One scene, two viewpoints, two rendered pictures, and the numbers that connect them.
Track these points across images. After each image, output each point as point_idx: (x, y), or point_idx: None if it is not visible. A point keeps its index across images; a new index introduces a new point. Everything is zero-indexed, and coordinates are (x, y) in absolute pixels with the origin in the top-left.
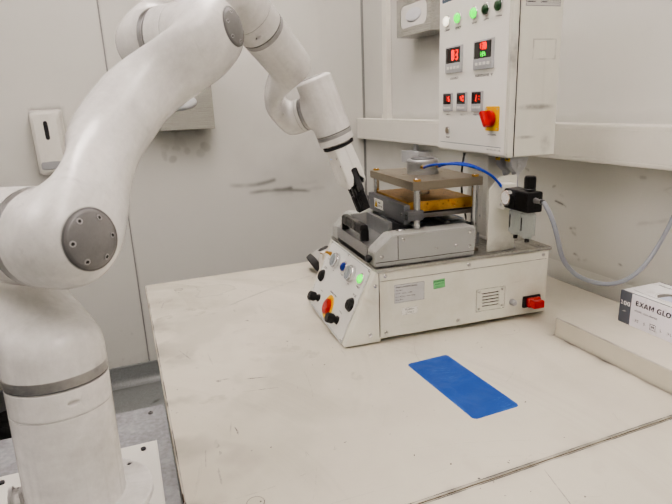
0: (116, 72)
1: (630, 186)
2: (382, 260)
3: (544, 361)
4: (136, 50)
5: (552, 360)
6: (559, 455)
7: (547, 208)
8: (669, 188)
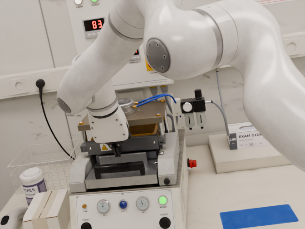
0: (300, 76)
1: (178, 84)
2: (175, 177)
3: (244, 184)
4: (282, 53)
5: (244, 181)
6: None
7: (217, 103)
8: (201, 79)
